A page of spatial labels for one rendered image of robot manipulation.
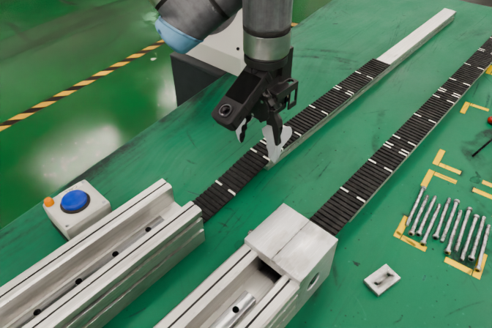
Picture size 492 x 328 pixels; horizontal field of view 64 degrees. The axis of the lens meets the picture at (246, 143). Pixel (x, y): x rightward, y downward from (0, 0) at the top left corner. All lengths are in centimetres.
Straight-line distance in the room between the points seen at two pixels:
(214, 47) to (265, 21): 52
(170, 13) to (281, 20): 19
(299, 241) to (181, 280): 20
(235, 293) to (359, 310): 19
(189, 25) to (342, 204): 40
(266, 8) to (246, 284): 39
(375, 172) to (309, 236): 25
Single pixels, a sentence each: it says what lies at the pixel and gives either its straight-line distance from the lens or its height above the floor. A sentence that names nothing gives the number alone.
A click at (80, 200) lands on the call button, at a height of 85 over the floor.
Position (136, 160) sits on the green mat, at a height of 78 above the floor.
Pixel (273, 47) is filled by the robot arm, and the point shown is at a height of 106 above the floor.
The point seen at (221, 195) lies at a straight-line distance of 74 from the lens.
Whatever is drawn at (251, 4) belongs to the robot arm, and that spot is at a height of 113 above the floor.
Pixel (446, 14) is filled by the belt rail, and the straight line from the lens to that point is 151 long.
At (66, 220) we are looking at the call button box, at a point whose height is 84.
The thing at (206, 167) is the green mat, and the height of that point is 78.
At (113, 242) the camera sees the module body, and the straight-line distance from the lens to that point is 66.
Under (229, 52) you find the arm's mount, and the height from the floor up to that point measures 84.
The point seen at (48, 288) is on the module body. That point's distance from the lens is 65.
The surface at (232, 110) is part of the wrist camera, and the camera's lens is 63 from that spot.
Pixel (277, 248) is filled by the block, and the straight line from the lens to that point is 57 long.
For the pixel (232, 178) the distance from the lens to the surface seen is 76.
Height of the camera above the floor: 135
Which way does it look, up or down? 42 degrees down
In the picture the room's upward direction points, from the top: straight up
